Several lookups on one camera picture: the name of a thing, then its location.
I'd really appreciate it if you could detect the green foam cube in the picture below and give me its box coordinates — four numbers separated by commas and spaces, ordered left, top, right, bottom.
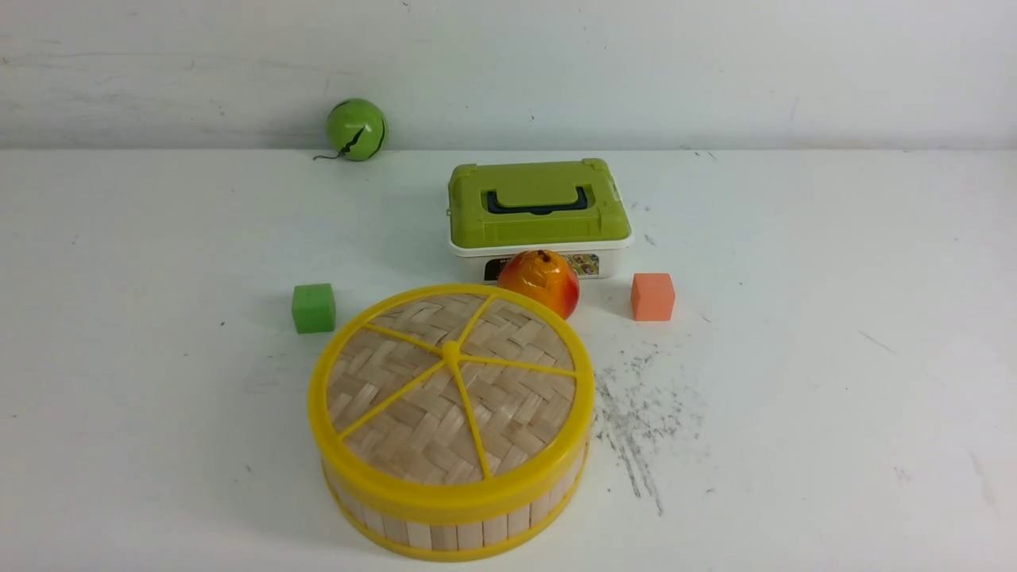
291, 283, 335, 334

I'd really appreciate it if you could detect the green lidded plastic box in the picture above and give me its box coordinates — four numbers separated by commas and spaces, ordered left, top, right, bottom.
447, 158, 633, 284

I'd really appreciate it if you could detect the orange foam cube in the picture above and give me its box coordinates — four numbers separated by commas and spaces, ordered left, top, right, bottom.
631, 272, 676, 322

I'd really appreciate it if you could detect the yellow woven bamboo steamer lid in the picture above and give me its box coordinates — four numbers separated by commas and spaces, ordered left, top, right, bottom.
307, 284, 594, 524

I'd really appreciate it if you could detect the yellow bamboo steamer basket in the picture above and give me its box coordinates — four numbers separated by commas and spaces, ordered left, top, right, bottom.
321, 443, 590, 562

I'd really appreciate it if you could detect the orange red toy fruit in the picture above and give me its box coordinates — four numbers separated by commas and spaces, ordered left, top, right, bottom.
497, 249, 580, 319

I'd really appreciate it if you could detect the green toy ball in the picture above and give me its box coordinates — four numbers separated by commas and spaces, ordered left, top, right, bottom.
313, 98, 388, 162

